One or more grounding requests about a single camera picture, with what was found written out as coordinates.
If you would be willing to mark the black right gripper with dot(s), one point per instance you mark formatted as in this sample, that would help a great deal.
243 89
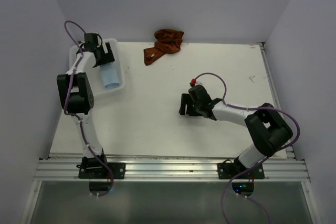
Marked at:
186 99

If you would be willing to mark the aluminium front rail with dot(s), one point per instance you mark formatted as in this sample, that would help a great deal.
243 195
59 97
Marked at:
171 169

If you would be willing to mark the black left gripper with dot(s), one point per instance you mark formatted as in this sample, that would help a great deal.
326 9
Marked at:
107 57

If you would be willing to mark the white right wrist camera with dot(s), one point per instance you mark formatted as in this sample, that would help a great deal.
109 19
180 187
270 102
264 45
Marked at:
195 82

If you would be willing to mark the white perforated plastic basket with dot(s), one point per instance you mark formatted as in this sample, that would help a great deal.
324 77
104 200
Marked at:
87 74

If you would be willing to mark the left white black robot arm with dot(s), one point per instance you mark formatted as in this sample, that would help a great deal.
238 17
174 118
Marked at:
77 99

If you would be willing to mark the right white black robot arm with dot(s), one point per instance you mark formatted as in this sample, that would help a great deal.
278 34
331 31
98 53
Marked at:
268 130

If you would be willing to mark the brown rust towel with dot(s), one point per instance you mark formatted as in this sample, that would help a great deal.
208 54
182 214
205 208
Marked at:
168 41

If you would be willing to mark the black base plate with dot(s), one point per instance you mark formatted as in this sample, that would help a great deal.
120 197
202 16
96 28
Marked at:
228 169
102 170

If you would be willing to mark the aluminium right side rail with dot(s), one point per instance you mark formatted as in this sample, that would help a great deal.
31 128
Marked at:
289 150

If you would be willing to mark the aluminium rail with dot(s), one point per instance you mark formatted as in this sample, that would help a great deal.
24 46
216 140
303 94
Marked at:
171 169
289 150

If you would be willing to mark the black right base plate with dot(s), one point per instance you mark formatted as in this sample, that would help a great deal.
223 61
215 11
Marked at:
228 169

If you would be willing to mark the light blue towel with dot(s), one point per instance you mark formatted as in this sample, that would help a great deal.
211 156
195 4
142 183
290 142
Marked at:
109 76

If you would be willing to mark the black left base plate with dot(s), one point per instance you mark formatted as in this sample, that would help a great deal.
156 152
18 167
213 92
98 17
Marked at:
102 170

